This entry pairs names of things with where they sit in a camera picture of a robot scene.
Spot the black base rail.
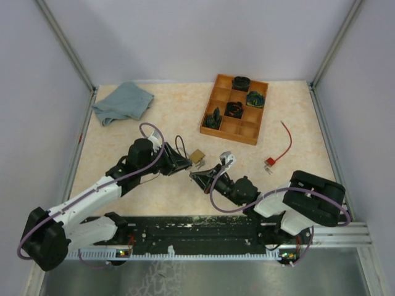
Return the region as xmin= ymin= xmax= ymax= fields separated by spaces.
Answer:
xmin=97 ymin=215 xmax=307 ymax=245

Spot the brass padlock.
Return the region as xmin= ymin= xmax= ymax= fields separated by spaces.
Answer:
xmin=189 ymin=149 xmax=206 ymax=164

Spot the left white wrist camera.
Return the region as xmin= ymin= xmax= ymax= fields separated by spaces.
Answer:
xmin=148 ymin=131 xmax=162 ymax=153

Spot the black red coiled strap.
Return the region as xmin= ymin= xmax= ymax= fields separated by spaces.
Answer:
xmin=225 ymin=101 xmax=245 ymax=118

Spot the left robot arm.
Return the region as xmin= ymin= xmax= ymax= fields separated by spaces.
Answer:
xmin=17 ymin=138 xmax=193 ymax=271

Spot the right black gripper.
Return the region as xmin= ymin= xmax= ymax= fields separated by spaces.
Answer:
xmin=191 ymin=163 xmax=243 ymax=207

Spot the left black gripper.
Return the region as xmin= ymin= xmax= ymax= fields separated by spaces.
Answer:
xmin=139 ymin=142 xmax=193 ymax=176

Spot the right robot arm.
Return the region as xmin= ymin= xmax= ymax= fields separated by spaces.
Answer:
xmin=189 ymin=165 xmax=351 ymax=244

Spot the dark crumpled strap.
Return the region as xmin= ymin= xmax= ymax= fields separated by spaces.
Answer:
xmin=203 ymin=106 xmax=223 ymax=130

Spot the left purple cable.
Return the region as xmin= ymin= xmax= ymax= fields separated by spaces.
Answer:
xmin=17 ymin=122 xmax=166 ymax=269

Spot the white toothed cable duct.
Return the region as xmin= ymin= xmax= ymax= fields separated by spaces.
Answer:
xmin=66 ymin=245 xmax=297 ymax=261

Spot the black cable lock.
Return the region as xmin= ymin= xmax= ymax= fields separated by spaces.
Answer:
xmin=175 ymin=135 xmax=189 ymax=158

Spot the red cable lock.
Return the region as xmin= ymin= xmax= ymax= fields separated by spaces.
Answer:
xmin=264 ymin=121 xmax=293 ymax=170

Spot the green yellow coiled strap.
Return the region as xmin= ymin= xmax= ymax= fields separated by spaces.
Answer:
xmin=246 ymin=90 xmax=266 ymax=109

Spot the blue folded cloth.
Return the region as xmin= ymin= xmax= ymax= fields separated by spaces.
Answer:
xmin=92 ymin=82 xmax=154 ymax=126

